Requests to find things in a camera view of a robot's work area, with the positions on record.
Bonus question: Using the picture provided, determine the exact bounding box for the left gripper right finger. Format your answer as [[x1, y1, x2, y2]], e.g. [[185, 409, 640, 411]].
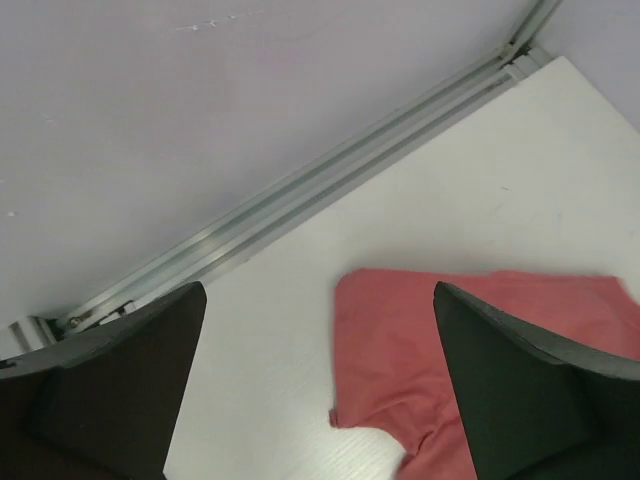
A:
[[434, 282, 639, 479]]

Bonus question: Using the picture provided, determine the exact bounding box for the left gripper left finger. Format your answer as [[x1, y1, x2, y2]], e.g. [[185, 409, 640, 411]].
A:
[[1, 282, 207, 479]]

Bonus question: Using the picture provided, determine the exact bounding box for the salmon pink t shirt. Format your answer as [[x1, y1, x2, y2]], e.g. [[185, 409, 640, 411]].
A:
[[329, 269, 639, 479]]

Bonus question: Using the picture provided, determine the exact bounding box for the left side aluminium rail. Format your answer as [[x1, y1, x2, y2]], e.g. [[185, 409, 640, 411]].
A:
[[1, 1, 560, 358]]

